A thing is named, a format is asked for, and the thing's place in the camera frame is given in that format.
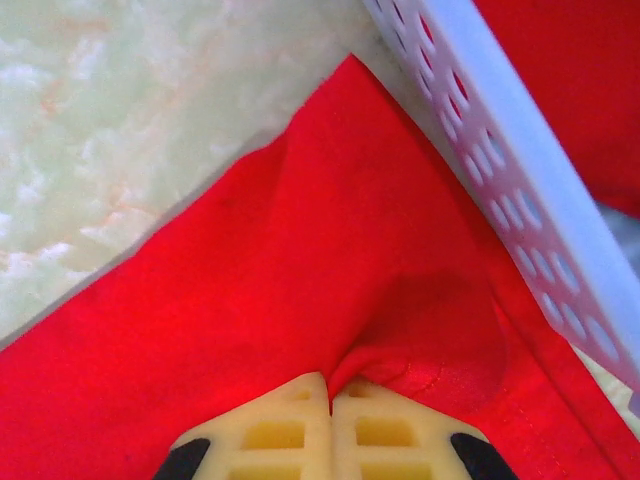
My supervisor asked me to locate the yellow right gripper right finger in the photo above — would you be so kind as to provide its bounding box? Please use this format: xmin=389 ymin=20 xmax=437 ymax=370
xmin=329 ymin=378 xmax=522 ymax=480

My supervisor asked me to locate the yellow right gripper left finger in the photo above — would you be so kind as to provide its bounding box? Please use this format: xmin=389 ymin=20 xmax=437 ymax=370
xmin=153 ymin=370 xmax=332 ymax=480

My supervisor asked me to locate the red t-shirt with cartoon print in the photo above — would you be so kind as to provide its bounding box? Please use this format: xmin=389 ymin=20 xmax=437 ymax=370
xmin=0 ymin=51 xmax=640 ymax=480

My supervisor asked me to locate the blue perforated plastic basket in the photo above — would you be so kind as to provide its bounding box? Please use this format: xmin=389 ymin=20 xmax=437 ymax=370
xmin=361 ymin=0 xmax=640 ymax=417

